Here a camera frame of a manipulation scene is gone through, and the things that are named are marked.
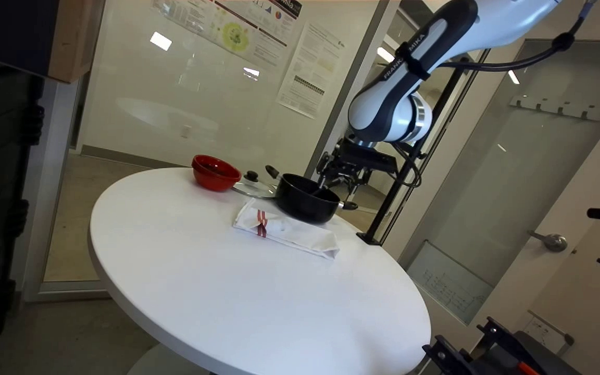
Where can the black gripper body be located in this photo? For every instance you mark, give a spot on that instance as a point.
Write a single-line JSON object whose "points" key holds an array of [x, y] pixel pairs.
{"points": [[351, 165]]}

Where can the white red-striped tea towel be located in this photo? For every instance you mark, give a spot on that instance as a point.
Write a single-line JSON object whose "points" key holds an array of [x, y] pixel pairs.
{"points": [[267, 220]]}

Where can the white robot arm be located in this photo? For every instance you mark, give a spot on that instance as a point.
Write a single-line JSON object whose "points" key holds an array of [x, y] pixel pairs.
{"points": [[391, 108]]}

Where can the red bowl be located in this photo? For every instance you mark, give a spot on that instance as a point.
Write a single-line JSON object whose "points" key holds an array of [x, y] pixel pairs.
{"points": [[214, 173]]}

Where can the black camera stand pole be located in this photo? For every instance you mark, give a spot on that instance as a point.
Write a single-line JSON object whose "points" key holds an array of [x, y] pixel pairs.
{"points": [[409, 173]]}

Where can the wall posters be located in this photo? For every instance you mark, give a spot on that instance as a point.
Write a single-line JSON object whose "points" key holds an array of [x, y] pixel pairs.
{"points": [[267, 32]]}

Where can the door handle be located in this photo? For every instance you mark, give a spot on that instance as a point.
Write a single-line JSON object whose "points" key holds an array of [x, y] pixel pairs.
{"points": [[552, 242]]}

